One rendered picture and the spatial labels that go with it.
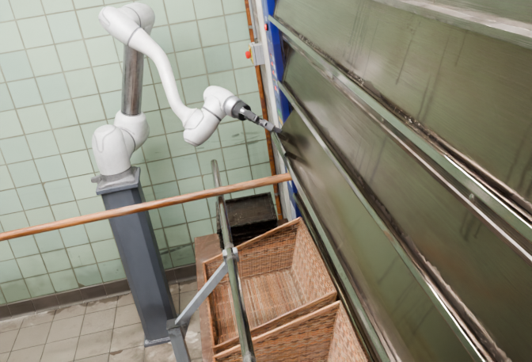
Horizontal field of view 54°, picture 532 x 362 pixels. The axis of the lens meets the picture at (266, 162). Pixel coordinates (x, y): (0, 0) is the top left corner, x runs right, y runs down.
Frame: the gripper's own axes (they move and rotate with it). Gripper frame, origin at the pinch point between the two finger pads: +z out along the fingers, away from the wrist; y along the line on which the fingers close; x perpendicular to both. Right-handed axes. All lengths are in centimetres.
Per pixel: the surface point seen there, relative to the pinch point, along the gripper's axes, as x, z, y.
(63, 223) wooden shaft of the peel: 68, -18, -51
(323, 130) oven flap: -5, 48, -39
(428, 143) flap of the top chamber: -4, 103, -98
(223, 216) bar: 36, 24, -29
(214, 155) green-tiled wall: 28, -81, 68
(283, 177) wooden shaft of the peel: 14.5, 24.4, -10.1
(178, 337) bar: 74, 38, -34
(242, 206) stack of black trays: 39, -22, 40
